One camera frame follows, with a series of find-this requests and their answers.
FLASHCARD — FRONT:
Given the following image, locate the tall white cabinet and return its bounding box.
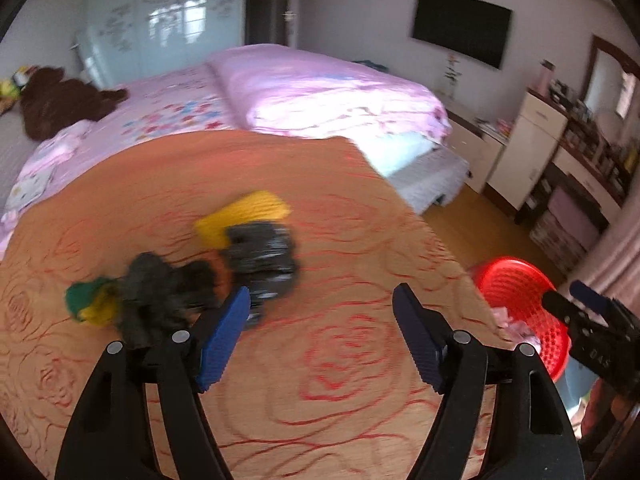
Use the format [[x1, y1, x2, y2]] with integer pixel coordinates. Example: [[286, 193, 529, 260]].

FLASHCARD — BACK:
[[486, 89, 571, 213]]

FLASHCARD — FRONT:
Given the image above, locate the dark wooden door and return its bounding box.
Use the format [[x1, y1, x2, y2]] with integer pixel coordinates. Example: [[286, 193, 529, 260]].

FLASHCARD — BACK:
[[245, 0, 300, 50]]

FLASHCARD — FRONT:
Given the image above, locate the dressing table mirror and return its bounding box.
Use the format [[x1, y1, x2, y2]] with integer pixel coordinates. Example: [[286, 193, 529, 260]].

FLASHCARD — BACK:
[[582, 35, 640, 126]]

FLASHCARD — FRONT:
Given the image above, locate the glass floral sliding wardrobe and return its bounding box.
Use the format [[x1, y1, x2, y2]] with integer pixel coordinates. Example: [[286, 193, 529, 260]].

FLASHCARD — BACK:
[[75, 0, 246, 91]]

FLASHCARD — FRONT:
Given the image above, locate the green yellow wrapper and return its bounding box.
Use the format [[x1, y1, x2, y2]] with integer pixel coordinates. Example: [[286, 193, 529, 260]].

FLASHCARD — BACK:
[[65, 277, 123, 328]]

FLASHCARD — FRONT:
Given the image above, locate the pink white wrapper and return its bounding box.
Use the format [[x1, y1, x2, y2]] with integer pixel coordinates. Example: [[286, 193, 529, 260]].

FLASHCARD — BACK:
[[492, 307, 543, 348]]

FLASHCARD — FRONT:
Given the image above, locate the red plastic basket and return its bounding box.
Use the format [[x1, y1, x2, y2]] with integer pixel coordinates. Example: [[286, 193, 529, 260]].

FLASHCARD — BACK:
[[470, 256, 572, 381]]

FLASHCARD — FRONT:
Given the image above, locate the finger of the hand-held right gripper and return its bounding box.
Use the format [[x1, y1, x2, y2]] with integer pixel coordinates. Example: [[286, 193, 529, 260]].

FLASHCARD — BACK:
[[570, 280, 621, 317], [542, 289, 581, 333]]

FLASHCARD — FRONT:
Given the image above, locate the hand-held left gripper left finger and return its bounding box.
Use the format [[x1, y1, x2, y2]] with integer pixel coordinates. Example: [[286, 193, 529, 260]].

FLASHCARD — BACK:
[[55, 286, 252, 480]]

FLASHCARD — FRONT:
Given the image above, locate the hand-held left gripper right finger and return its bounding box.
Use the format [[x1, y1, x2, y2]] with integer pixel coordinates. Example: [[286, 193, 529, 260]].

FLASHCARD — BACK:
[[392, 283, 586, 480]]

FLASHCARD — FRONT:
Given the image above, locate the pink thermos bottle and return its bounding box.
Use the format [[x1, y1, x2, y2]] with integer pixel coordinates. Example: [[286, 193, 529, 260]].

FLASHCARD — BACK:
[[537, 60, 557, 97]]

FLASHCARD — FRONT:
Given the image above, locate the patterned storage box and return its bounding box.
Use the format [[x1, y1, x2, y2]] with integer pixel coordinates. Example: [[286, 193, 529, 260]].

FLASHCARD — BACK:
[[530, 207, 588, 276]]

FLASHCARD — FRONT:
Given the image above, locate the large brown plush bear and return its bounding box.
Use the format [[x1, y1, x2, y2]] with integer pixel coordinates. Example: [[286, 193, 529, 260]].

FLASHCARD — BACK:
[[19, 66, 130, 142]]

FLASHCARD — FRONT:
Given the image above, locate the pink duvet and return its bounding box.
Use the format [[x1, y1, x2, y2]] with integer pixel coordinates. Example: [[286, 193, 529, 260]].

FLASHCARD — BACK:
[[206, 43, 449, 141]]

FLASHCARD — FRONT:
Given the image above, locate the low cream nightstand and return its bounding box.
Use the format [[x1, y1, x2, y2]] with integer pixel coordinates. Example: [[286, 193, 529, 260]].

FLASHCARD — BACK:
[[435, 89, 506, 195]]

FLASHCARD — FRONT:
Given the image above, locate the beige curtain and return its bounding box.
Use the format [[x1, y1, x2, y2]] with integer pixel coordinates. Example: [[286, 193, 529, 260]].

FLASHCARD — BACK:
[[560, 200, 640, 303]]

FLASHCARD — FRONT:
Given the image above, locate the black wall television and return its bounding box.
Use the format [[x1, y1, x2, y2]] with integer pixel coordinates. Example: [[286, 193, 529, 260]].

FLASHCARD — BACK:
[[411, 0, 514, 70]]

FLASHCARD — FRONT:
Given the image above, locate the black sock pair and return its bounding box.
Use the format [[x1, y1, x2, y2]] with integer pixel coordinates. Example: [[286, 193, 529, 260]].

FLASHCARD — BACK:
[[116, 252, 231, 351]]

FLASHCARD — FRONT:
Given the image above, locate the light blue quilt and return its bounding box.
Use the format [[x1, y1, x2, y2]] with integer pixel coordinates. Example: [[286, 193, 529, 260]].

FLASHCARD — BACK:
[[357, 132, 441, 178]]

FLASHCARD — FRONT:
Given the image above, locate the yellow green plush toy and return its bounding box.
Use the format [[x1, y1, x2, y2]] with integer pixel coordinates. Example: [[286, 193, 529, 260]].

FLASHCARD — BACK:
[[0, 67, 28, 101]]

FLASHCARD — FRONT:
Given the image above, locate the glass vase with rose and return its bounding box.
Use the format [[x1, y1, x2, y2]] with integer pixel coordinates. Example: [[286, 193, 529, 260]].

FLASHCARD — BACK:
[[444, 52, 462, 100]]

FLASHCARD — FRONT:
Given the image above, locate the dark wooden dressing table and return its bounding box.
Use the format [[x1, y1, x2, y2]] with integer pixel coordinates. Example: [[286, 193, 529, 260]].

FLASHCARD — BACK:
[[515, 80, 640, 281]]

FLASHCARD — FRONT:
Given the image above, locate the light blue plastic chair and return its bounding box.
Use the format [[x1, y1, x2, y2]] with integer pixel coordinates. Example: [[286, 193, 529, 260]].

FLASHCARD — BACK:
[[555, 360, 601, 406]]

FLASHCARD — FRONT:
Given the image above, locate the pink floral bedsheet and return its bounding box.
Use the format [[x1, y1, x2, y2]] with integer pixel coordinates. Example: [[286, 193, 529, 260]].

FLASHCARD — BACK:
[[0, 62, 241, 256]]

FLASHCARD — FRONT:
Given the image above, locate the orange rose pattern blanket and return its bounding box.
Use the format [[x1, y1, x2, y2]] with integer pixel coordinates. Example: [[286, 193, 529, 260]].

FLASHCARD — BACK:
[[0, 130, 521, 480]]

